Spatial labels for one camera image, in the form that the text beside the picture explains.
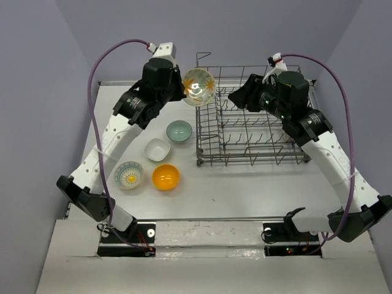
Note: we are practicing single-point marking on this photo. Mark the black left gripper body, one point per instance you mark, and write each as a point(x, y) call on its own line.
point(173, 91)

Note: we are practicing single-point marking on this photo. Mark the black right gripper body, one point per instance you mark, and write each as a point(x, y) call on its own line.
point(269, 101)

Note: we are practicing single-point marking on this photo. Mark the orange flower patterned bowl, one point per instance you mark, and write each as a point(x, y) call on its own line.
point(200, 87)

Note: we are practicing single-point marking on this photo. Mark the blue yellow patterned bowl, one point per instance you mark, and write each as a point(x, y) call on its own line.
point(128, 175)

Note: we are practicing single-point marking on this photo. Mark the brown patterned bowl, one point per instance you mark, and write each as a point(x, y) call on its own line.
point(286, 137)

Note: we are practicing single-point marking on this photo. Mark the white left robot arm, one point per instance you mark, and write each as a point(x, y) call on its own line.
point(86, 187)

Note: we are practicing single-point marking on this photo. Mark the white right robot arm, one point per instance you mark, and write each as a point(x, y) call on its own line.
point(361, 205)

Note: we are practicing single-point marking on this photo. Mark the teal green bowl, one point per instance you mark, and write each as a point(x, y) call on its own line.
point(179, 131)

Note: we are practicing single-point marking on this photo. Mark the white square bowl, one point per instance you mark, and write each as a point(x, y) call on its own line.
point(157, 150)

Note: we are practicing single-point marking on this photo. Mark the orange yellow bowl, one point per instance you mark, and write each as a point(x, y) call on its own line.
point(166, 177)

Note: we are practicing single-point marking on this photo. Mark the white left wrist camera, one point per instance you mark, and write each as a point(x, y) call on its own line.
point(164, 50)

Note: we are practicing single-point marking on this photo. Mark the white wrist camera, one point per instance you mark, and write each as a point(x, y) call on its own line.
point(164, 50)
point(277, 64)

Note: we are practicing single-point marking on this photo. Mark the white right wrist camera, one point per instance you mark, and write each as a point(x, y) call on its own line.
point(277, 64)

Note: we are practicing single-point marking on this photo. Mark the grey wire dish rack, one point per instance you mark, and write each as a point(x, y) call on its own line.
point(227, 135)

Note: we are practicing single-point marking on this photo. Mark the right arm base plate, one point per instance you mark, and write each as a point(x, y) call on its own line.
point(282, 241)

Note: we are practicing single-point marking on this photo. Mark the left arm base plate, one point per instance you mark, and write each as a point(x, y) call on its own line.
point(140, 245)

